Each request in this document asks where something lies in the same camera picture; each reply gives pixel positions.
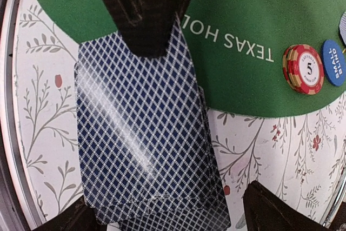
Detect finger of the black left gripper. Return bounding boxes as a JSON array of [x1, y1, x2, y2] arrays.
[[102, 0, 191, 58]]

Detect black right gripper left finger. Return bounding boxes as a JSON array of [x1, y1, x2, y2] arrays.
[[35, 202, 97, 230]]

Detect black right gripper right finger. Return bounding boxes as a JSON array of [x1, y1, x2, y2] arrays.
[[243, 181, 332, 231]]

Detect blue checked card deck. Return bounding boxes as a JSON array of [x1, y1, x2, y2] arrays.
[[74, 21, 231, 230]]

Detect small chip stack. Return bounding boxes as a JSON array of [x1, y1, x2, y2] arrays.
[[282, 44, 324, 95]]

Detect blue small blind button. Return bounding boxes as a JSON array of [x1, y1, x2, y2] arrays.
[[321, 39, 345, 87]]

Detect dealt cards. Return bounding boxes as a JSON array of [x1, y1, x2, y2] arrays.
[[339, 12, 346, 44]]

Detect floral white tablecloth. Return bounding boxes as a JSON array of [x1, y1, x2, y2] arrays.
[[12, 0, 345, 230]]

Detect green round poker mat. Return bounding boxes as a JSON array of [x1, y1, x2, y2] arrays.
[[38, 0, 345, 117]]

